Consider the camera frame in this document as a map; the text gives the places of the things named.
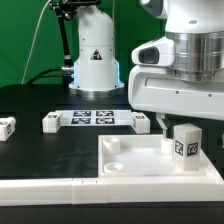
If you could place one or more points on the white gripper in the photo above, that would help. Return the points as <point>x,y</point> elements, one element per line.
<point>156,89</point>

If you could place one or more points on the white square table top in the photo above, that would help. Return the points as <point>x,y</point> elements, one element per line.
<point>140,156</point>

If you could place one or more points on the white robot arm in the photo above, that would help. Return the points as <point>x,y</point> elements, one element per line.
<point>181,73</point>

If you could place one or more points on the white tag base sheet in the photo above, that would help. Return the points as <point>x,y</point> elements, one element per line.
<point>96,117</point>

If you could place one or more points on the white L-shaped obstacle fence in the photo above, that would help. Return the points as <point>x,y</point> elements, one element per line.
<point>109,190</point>

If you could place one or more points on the black camera stand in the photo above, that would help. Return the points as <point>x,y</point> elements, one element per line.
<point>65,10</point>

